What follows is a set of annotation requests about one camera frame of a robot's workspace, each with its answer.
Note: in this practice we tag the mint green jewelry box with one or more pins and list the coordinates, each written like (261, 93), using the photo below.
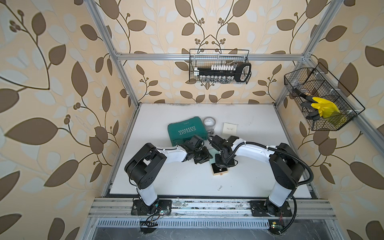
(217, 171)

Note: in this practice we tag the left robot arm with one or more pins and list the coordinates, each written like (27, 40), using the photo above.
(146, 164)

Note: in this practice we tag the green plastic tool case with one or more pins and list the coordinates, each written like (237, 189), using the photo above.
(185, 130)

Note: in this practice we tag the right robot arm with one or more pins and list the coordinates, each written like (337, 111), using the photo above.
(289, 170)

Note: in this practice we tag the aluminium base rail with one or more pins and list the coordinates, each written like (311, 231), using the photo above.
(303, 209)

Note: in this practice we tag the black pliers in basket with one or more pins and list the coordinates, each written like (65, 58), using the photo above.
(313, 113)

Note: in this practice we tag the right black wire basket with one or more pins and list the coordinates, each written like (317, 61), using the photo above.
(320, 82)

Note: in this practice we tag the yellow rubber glove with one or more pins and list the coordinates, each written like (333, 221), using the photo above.
(326, 108)

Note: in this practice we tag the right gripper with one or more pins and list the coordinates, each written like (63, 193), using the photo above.
(230, 162)

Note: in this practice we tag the cream jewelry box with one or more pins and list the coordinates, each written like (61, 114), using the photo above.
(229, 129)

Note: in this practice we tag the centre black wire basket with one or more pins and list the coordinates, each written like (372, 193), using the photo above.
(207, 57)

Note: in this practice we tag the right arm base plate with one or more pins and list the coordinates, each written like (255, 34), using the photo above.
(268, 209)

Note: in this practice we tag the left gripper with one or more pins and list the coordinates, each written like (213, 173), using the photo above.
(206, 156)

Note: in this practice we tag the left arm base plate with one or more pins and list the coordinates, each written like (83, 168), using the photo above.
(151, 207)

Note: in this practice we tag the black wire basket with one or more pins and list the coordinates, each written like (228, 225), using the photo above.
(207, 57)
(320, 82)

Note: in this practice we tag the socket set on black rail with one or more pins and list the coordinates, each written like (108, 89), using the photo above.
(238, 73)

